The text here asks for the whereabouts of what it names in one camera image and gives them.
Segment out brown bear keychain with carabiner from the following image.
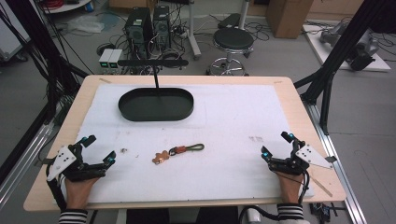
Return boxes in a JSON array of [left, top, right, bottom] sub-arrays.
[[151, 143, 205, 165]]

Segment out white power supply box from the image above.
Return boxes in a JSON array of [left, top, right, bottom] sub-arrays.
[[98, 49, 115, 70], [107, 49, 123, 70]]

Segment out thick black hose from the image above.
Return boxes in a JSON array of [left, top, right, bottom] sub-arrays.
[[237, 204, 279, 224]]

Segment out cardboard box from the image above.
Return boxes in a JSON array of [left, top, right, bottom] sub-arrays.
[[265, 0, 314, 40]]

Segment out flat black case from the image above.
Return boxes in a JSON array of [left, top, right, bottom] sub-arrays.
[[217, 12, 242, 30]]

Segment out small electronics parts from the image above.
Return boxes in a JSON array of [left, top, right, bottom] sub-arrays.
[[309, 202, 347, 223]]

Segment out coiled black cable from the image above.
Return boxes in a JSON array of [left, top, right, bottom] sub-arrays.
[[96, 42, 117, 56]]

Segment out black bar on stand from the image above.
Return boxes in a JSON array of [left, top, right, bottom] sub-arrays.
[[117, 59, 190, 91]]

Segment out white floor board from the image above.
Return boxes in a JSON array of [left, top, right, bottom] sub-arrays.
[[302, 23, 391, 73]]

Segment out person's left hand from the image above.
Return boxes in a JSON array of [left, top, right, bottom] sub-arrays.
[[64, 176, 101, 211]]

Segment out white table leg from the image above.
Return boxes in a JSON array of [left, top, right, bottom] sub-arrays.
[[115, 208, 128, 224]]

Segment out clear plastic bag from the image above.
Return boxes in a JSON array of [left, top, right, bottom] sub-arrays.
[[66, 15, 106, 34]]

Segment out round white table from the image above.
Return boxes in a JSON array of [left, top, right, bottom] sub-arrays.
[[40, 0, 92, 14]]

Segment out grey and black machine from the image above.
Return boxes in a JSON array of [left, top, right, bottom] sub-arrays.
[[318, 21, 381, 72]]

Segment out person's right hand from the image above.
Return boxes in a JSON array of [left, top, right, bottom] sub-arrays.
[[276, 172, 304, 204]]

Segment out black oval tray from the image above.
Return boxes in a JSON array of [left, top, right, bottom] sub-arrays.
[[118, 87, 195, 122]]

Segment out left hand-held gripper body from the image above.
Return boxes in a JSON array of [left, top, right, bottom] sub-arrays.
[[46, 143, 108, 183]]

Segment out white foam mat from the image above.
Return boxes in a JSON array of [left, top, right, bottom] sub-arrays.
[[54, 83, 316, 204]]

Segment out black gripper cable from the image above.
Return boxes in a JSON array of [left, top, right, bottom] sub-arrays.
[[46, 178, 68, 210], [297, 170, 311, 204]]

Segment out aluminium rail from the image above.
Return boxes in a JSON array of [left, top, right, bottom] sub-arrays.
[[0, 122, 55, 209], [303, 101, 368, 224]]

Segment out black frame strut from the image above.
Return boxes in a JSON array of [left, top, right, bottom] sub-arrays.
[[293, 0, 396, 135], [6, 0, 90, 122]]

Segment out white cylinder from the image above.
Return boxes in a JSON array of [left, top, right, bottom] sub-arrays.
[[246, 208, 262, 224]]

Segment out black computer tower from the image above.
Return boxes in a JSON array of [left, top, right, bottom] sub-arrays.
[[124, 7, 153, 60], [152, 5, 172, 50]]

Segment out white metal stand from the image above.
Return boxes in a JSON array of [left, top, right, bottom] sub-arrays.
[[186, 0, 203, 61]]

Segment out thin wooden stick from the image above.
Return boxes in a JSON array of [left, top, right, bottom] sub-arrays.
[[309, 175, 333, 198]]

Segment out black round stool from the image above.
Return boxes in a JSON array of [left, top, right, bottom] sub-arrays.
[[205, 27, 255, 77]]

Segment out white metal pole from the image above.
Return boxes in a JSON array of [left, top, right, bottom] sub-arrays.
[[237, 0, 251, 31]]

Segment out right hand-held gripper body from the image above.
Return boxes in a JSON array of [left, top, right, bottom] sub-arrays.
[[268, 141, 334, 176]]

